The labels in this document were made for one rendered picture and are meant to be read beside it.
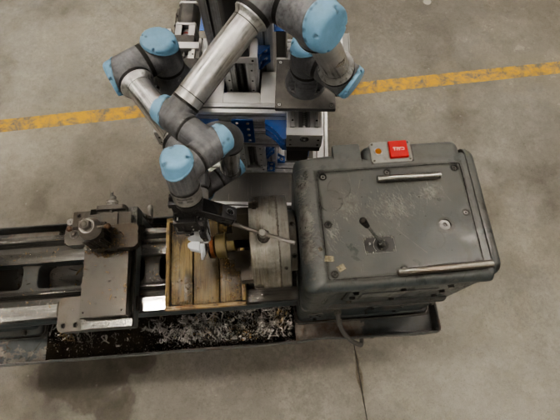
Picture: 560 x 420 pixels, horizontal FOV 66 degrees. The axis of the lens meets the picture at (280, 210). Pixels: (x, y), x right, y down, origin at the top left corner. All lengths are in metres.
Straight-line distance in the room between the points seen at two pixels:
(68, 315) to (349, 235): 1.07
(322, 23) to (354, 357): 1.89
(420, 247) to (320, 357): 1.30
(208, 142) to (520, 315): 2.22
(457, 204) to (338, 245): 0.40
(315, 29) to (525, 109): 2.53
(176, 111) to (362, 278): 0.69
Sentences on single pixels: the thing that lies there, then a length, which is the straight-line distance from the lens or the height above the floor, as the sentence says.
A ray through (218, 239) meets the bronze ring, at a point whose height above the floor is 1.12.
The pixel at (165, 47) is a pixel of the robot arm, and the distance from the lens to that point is 1.55.
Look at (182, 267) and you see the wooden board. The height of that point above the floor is 0.89.
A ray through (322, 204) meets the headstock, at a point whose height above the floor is 1.26.
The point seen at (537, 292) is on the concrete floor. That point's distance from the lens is 2.93.
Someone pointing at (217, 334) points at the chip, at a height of 0.60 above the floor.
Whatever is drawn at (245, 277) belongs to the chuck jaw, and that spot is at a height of 1.11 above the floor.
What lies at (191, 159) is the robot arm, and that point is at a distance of 0.99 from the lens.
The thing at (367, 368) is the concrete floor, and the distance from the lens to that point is 2.55.
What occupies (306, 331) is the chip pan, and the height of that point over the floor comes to 0.54.
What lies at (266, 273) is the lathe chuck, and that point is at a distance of 1.37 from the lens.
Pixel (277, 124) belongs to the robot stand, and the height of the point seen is 1.03.
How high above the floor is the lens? 2.51
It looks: 69 degrees down
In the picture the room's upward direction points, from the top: 2 degrees counter-clockwise
